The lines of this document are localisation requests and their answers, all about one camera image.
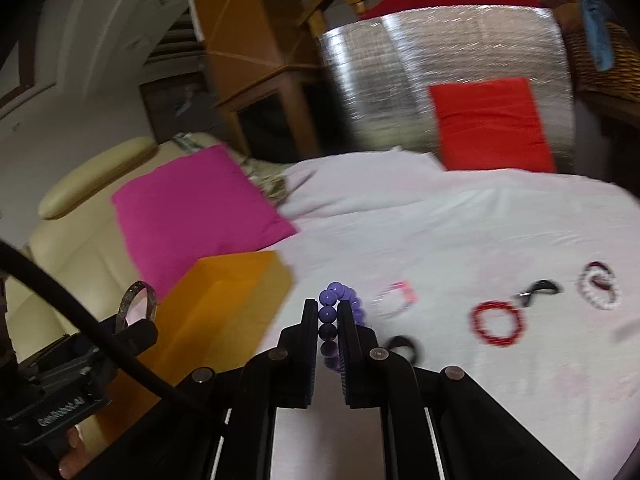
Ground black bracelet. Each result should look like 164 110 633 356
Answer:
385 335 425 365

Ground person's left hand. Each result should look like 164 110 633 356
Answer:
57 427 96 478

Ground silver bangle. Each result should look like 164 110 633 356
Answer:
116 281 158 333

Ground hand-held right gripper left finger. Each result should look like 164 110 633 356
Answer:
85 299 321 480

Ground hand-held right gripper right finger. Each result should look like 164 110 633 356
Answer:
337 300 581 480

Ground white blanket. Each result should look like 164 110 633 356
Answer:
220 147 640 480

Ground red bead bracelet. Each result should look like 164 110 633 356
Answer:
470 300 526 347

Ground patterned cloth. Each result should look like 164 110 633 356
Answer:
175 132 288 203

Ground small black hair tie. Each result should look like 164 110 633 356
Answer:
515 280 561 308

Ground dark framed panel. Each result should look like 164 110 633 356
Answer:
140 72 221 143

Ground pink pillow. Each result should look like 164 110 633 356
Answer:
111 143 299 306

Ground silver foil sheet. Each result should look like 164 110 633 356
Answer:
318 6 576 171

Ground blue cloth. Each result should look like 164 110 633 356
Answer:
577 0 615 72

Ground orange box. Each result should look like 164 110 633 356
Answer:
97 251 296 441

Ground white bead bracelet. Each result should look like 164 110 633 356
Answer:
577 261 623 311

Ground cream leather sofa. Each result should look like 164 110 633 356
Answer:
20 136 201 461

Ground red pillow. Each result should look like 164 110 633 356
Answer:
428 77 557 173

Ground wooden cabinet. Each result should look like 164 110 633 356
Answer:
182 0 331 163

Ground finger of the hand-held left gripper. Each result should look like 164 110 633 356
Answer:
107 320 160 358

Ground wicker basket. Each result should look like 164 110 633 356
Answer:
560 20 640 106

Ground air vent grille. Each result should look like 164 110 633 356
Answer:
145 14 206 63

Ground pink bracelet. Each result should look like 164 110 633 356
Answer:
372 280 418 318

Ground black cable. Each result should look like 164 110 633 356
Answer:
0 241 221 411

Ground purple bead bracelet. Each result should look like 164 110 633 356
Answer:
318 282 368 373

